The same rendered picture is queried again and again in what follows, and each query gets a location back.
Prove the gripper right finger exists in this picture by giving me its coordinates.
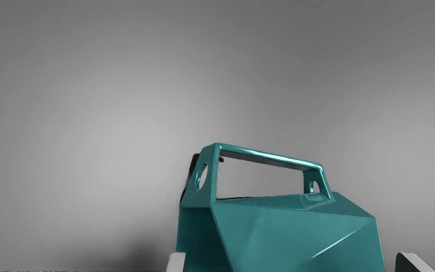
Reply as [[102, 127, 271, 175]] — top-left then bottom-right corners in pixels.
[[395, 252, 435, 272]]

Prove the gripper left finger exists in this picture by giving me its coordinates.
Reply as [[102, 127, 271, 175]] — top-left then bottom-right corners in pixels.
[[166, 252, 186, 272]]

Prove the teal faceted mug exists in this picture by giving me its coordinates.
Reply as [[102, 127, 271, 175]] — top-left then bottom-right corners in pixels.
[[176, 142, 387, 272]]

